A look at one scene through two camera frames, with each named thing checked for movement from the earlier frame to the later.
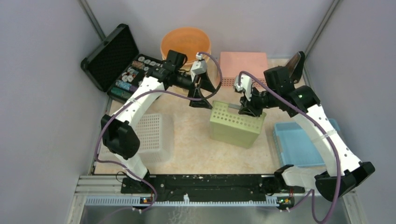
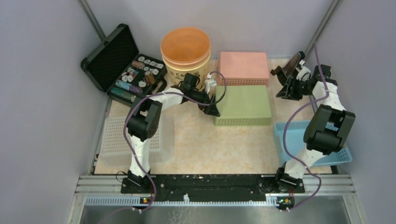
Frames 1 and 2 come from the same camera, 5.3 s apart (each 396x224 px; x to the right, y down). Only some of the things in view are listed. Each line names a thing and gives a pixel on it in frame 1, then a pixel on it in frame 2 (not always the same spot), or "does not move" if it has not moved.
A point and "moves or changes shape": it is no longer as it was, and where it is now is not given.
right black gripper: x=248 y=110 to x=288 y=91
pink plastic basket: x=232 y=63 does not move
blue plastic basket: x=296 y=147 does not move
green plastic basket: x=228 y=125 moves or changes shape
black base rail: x=218 y=185 does not move
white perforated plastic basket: x=156 y=134 does not move
